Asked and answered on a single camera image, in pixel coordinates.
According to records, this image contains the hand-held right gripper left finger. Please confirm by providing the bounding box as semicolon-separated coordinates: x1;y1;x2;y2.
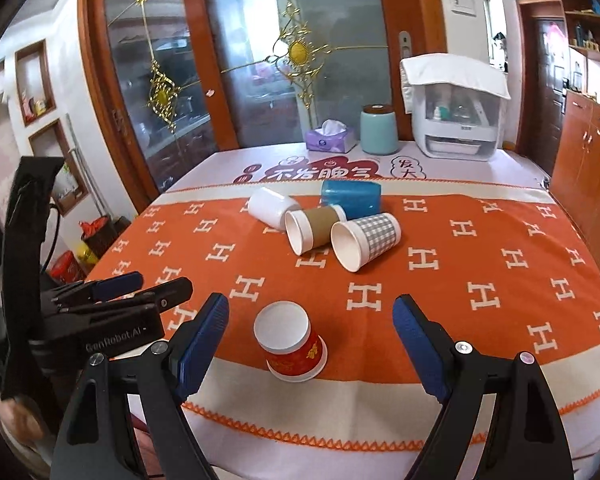
50;292;231;480

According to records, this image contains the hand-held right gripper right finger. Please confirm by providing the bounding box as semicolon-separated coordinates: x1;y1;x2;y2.
392;294;577;480

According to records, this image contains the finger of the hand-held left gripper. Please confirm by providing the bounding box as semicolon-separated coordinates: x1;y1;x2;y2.
59;278;194;319
51;272;145;307

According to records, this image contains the red paper cup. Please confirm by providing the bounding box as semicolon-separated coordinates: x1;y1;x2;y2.
253;300;328;384

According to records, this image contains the grey plaid paper cup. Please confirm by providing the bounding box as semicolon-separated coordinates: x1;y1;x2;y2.
330;212;402;274

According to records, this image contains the white cup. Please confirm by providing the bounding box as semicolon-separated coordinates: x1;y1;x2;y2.
247;187;301;232

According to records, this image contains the brown sleeve paper cup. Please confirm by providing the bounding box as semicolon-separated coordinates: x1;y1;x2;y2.
284;204;349;256

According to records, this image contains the blue cup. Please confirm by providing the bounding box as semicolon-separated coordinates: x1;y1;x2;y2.
320;179;383;220

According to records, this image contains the person's left hand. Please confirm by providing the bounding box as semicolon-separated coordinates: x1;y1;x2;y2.
0;394;45;445

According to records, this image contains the red box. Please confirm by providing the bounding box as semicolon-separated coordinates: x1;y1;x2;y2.
49;250;89;285

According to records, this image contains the red plastic bag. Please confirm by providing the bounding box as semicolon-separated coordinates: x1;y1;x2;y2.
78;216;120;257

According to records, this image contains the orange patterned tablecloth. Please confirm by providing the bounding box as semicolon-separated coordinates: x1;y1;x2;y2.
82;180;600;453

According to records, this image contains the white printed table cover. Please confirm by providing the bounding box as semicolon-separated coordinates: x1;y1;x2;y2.
162;146;552;197

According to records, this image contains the purple tissue box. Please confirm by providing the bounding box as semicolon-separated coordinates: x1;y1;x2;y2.
304;119;357;155

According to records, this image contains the teal canister with brown lid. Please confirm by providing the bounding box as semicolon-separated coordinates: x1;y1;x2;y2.
359;104;400;156

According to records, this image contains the white countertop appliance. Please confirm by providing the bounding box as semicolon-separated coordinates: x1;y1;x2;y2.
411;82;504;162

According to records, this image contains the wooden cabinet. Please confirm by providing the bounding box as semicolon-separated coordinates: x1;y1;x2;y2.
549;89;600;273

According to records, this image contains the glass sliding door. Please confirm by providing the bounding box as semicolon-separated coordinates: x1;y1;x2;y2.
76;0;448;202

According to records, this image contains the white towel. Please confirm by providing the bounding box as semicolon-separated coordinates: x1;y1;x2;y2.
399;52;512;115

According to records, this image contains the dark brown door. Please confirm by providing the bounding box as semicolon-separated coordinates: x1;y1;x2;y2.
530;16;567;163

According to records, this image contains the wooden shelf with items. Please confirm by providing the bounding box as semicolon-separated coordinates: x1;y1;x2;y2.
555;0;600;113

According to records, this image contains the black cable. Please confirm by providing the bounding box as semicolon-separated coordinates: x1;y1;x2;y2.
41;199;62;273

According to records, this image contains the large wall niche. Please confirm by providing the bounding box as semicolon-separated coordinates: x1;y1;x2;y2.
28;119;89;217

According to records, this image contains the small wall niche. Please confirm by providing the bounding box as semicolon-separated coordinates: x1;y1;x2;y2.
14;39;57;128

